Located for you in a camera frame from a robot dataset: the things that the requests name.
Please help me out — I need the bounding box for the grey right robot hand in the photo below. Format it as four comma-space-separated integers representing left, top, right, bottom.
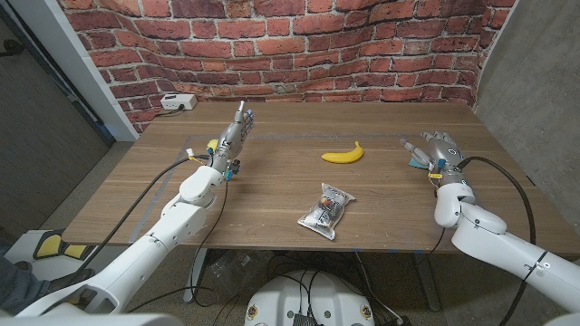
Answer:
399, 130, 468, 187

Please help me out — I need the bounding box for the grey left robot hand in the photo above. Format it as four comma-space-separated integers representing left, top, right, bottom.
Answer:
210, 100, 256, 182

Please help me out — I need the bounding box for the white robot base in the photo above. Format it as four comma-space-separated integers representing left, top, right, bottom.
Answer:
244, 270, 376, 326

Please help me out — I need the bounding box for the yellow toy banana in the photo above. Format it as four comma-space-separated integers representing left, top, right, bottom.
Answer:
321, 140, 365, 165

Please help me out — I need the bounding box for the clear plastic snack package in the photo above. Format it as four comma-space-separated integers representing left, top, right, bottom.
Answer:
297, 182, 356, 241

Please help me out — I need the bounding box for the white power strip box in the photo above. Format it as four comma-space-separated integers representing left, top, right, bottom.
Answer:
159, 93, 198, 111

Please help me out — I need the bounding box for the grey table leg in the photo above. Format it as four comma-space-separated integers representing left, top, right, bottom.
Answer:
412, 252, 441, 312

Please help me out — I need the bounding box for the clear plastic bag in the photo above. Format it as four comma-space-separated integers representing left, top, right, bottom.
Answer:
206, 249, 273, 300

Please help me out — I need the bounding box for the white table leg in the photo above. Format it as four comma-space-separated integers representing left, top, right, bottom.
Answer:
183, 247, 209, 303

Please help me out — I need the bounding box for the yellow and white floor machine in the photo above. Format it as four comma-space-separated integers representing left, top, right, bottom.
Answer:
8, 229, 114, 282

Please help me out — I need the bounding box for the person leg in jeans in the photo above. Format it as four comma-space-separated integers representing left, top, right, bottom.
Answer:
0, 255, 51, 316

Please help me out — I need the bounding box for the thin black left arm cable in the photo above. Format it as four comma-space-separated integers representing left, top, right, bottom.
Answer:
189, 179, 230, 309

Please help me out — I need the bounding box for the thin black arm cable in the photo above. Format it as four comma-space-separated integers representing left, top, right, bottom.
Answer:
189, 179, 230, 309
416, 225, 448, 268

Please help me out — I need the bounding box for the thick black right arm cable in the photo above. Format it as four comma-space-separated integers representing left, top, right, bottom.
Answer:
457, 156, 537, 326

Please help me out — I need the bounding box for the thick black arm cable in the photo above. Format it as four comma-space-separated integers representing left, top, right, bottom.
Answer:
457, 156, 537, 326
76, 155, 212, 277

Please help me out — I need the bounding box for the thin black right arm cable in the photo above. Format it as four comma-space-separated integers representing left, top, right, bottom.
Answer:
416, 225, 448, 268

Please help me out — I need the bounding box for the printed brick wall backdrop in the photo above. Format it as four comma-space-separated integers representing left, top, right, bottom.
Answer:
57, 0, 517, 135

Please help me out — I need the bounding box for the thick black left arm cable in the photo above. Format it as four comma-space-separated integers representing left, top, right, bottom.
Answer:
76, 155, 212, 277

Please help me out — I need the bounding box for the white door frame post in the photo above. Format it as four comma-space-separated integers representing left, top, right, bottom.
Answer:
8, 0, 140, 142

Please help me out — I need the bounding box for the black door handle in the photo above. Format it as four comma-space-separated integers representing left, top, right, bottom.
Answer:
0, 39, 27, 58

